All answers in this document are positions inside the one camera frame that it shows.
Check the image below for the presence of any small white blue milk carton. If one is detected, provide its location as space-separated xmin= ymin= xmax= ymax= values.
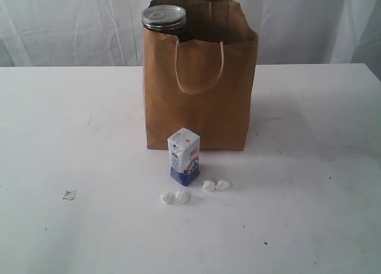
xmin=167 ymin=127 xmax=200 ymax=186

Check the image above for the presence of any dark can with pull-tab lid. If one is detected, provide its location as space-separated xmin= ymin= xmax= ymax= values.
xmin=142 ymin=5 xmax=186 ymax=36

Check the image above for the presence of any brown paper shopping bag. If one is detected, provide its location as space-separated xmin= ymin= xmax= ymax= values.
xmin=143 ymin=0 xmax=258 ymax=150

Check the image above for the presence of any small torn tape scrap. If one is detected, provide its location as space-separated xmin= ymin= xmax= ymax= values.
xmin=63 ymin=190 xmax=76 ymax=201

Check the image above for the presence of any white backdrop curtain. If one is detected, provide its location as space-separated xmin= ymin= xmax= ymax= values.
xmin=1 ymin=0 xmax=380 ymax=67

